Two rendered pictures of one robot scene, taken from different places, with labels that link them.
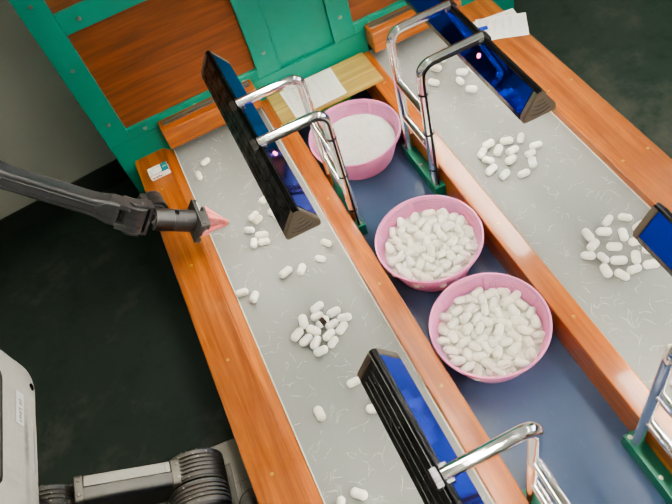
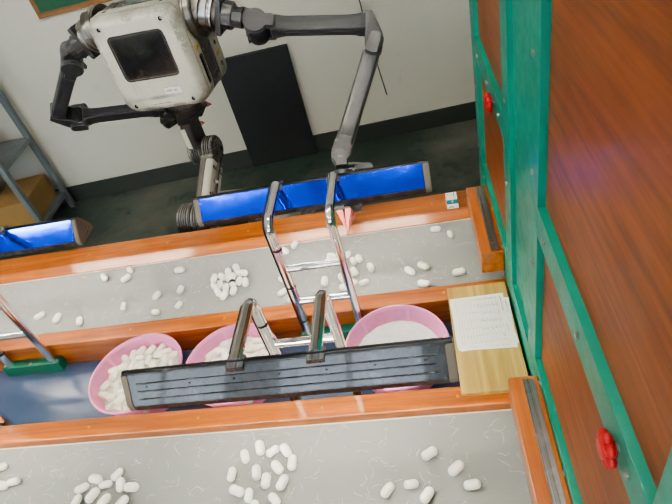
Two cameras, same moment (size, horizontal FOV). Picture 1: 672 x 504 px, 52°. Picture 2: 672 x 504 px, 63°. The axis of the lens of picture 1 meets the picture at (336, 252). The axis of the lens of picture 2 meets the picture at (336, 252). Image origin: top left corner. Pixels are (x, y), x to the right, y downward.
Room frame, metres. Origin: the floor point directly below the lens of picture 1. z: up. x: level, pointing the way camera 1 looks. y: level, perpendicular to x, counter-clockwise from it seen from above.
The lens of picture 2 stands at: (1.68, -1.03, 1.85)
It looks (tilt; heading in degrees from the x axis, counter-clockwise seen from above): 40 degrees down; 111
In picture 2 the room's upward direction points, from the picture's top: 17 degrees counter-clockwise
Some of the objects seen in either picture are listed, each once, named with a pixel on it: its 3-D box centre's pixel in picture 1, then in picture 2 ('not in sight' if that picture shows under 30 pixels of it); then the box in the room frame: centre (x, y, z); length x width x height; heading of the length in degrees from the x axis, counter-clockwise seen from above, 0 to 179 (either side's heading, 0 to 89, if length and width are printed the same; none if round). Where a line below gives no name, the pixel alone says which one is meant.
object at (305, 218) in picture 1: (250, 132); (309, 190); (1.22, 0.09, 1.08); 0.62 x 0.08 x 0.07; 8
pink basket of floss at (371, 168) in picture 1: (357, 143); (398, 355); (1.43, -0.17, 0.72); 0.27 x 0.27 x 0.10
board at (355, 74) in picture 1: (324, 88); (484, 334); (1.64, -0.14, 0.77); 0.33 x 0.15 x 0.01; 98
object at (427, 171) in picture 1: (442, 102); (308, 388); (1.28, -0.39, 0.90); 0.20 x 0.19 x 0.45; 8
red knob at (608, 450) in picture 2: not in sight; (609, 449); (1.79, -0.68, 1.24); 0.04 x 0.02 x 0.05; 98
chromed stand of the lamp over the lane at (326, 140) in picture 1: (302, 170); (321, 261); (1.23, 0.01, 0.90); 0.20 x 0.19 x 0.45; 8
